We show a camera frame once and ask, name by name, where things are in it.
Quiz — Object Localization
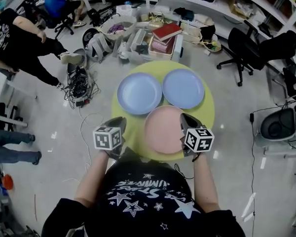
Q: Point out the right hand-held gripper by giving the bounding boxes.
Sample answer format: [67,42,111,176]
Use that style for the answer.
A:
[179,113,215,158]

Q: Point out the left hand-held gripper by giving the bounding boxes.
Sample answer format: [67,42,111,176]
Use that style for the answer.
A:
[93,117,127,159]

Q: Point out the pink big plate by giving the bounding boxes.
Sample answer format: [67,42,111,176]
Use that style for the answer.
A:
[145,105,188,155]

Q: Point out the blue big plate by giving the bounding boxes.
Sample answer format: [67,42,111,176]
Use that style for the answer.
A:
[117,73,163,115]
[162,69,205,110]

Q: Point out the person's right forearm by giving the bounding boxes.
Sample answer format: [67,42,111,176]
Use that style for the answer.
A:
[191,152,222,213]

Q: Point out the person's left forearm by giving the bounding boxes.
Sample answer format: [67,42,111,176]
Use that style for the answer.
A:
[74,149,109,208]

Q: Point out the green cloth covered round table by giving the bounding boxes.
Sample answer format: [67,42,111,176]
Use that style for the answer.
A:
[111,60,216,162]

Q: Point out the cream storage bin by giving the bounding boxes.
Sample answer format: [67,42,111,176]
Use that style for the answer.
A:
[148,35,178,60]

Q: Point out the pink book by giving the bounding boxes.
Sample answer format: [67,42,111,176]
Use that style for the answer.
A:
[151,39,175,53]

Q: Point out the black speaker on stand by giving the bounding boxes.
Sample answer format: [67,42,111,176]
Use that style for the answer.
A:
[260,107,296,142]

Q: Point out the white woven basket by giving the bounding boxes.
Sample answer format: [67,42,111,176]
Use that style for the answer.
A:
[100,15,138,38]

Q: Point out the red book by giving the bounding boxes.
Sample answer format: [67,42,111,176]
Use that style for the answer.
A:
[151,22,183,41]

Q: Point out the black high-back office chair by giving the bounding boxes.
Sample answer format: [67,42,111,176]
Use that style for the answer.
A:
[217,27,296,87]

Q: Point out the person's black star print shirt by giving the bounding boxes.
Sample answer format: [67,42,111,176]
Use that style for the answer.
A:
[40,154,246,237]

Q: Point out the beige tote bag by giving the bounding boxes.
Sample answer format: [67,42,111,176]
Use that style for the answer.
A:
[194,13,217,41]

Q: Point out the black swivel chair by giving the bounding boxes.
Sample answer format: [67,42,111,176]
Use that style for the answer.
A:
[45,8,76,41]

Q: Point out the white plastic crate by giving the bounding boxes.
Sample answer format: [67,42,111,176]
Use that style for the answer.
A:
[115,4,139,17]

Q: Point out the white shelving unit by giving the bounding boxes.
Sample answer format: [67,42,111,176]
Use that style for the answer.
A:
[148,0,296,66]

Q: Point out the brown cardboard box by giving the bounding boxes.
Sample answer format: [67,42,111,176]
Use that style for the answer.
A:
[228,0,261,19]

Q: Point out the white floor cable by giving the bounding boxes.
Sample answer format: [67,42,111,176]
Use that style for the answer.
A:
[79,106,107,172]

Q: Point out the tangle of black cables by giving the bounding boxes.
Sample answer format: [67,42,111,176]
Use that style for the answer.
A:
[63,67,102,108]

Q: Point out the black floor cable with adapter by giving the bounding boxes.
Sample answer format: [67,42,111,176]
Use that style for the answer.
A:
[249,104,296,232]

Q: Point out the grey strapped hard-shell backpack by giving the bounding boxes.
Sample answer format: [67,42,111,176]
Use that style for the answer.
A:
[82,28,114,64]

